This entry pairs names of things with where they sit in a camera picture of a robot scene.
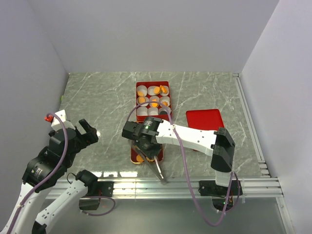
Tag dark red gold-rimmed tray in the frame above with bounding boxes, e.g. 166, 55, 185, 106
130, 141, 164, 164

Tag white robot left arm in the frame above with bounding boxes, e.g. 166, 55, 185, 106
1, 110, 98, 234

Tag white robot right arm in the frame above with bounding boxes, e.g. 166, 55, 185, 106
122, 117, 235, 195

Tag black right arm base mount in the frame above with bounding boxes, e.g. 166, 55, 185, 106
198, 180, 243, 212

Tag orange chip cookie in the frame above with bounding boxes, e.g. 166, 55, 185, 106
136, 155, 144, 163

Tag orange round cookie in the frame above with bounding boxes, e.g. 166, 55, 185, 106
154, 87, 161, 95

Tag red cookie box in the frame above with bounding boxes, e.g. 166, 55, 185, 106
136, 81, 172, 122

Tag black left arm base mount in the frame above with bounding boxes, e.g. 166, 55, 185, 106
79, 181, 116, 211

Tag silver slotted tongs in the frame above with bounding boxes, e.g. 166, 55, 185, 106
134, 144, 168, 185

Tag red box lid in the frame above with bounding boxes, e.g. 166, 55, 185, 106
186, 109, 228, 156

